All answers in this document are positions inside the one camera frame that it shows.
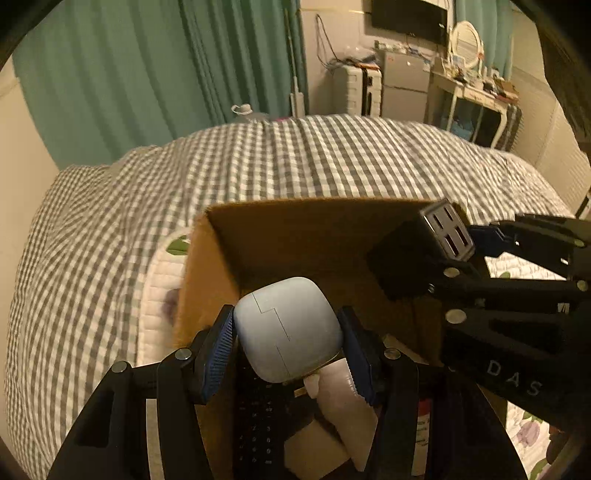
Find black wall cables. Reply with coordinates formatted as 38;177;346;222
315;14;338;70

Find small silver fridge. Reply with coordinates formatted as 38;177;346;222
381;50;432;123

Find grey checked duvet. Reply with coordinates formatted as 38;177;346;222
4;114;578;478

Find white mop pole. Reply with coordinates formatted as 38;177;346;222
284;9;305;116

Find black power adapter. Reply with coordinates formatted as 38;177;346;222
367;199;476;301

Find black wall television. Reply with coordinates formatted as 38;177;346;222
372;0;448;46

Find cream louvred wardrobe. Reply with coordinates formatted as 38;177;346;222
510;65;591;185

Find brown cardboard box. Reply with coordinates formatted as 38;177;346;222
173;198;509;480

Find oval white mirror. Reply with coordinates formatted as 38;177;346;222
449;21;483;70

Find white rectangular box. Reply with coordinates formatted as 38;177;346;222
284;418;352;480

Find narrow green curtain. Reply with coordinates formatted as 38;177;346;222
455;0;513;79

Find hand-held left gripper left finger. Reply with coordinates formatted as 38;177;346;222
46;304;238;480

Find blue plastic basket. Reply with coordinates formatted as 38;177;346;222
450;117;476;139

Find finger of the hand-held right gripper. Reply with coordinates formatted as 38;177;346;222
427;256;591;326
471;213;591;282

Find wide green curtain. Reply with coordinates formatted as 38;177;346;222
11;0;308;169

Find white bottle with red cap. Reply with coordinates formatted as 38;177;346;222
413;399;435;476

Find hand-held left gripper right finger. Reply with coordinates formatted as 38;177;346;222
336;305;529;480

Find white ribbed suitcase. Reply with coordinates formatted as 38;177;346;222
332;65;383;116

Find plain white bottle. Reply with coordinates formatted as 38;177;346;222
302;357;384;472

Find black remote control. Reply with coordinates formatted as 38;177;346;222
235;346;296;480

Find white dressing table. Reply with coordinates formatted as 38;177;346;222
427;71;509;148

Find light blue earbuds case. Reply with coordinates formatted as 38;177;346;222
233;277;345;383

